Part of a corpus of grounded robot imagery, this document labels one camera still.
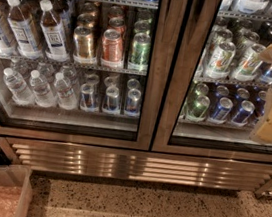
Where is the glass fridge door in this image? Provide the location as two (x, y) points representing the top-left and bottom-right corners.
(0, 0), (188, 151)
(153, 0), (272, 164)

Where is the steel fridge bottom grille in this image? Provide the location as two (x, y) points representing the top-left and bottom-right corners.
(0, 136), (272, 197)

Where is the silver blue can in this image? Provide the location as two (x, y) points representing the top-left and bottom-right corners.
(258, 63), (272, 85)

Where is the white 7up can right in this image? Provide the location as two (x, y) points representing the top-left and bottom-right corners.
(229, 43), (266, 82)

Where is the white 7up can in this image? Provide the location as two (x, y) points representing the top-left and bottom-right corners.
(204, 41), (236, 79)
(229, 43), (266, 82)

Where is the blue can lower right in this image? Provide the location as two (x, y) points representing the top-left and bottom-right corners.
(230, 100), (255, 124)

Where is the white 7up can left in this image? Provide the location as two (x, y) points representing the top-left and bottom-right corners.
(204, 41), (236, 79)

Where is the blue can lower left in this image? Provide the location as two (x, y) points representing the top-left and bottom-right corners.
(208, 97), (233, 124)

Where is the green can lower shelf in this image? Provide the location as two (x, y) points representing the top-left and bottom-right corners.
(185, 95), (211, 121)

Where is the green soda can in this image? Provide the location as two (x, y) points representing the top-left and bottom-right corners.
(128, 32), (151, 71)

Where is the slim energy can right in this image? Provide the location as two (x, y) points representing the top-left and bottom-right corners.
(124, 88), (142, 117)

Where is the slim energy can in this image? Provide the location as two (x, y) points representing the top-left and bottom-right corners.
(79, 83), (99, 112)
(102, 86), (120, 115)
(124, 88), (142, 117)

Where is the orange soda can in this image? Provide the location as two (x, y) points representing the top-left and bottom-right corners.
(100, 28), (124, 69)

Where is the slim energy can middle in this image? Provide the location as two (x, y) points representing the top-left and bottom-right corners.
(102, 86), (120, 115)

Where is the gold soda can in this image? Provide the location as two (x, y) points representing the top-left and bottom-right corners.
(73, 26), (97, 65)

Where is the slim energy can left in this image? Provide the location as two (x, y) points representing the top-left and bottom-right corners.
(79, 83), (99, 112)

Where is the water bottle right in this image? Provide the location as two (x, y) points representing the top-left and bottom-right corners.
(54, 72), (78, 110)

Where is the water bottle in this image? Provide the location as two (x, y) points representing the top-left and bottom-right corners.
(54, 72), (78, 110)
(29, 70), (57, 108)
(3, 67), (35, 106)

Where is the brown tea bottle right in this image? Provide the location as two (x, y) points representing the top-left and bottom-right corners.
(40, 0), (69, 62)

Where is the water bottle middle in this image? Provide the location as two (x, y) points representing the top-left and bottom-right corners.
(29, 70), (57, 108)

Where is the brown tea bottle middle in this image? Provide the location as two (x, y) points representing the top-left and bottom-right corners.
(7, 0), (43, 59)

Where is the water bottle left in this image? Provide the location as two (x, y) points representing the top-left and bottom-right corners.
(3, 67), (35, 106)

